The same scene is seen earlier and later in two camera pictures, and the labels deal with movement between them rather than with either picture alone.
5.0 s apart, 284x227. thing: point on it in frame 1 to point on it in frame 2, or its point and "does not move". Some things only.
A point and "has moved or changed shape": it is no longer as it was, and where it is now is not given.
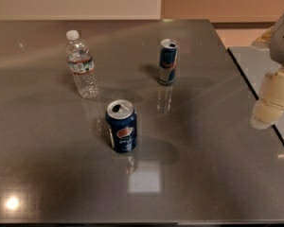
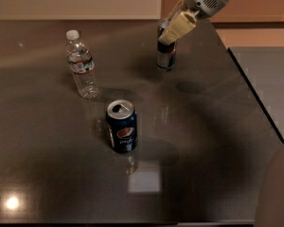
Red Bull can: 168,61 has moved or changed shape
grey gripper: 283,44 to 201,0
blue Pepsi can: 121,120 does not move
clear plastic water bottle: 81,65 does not move
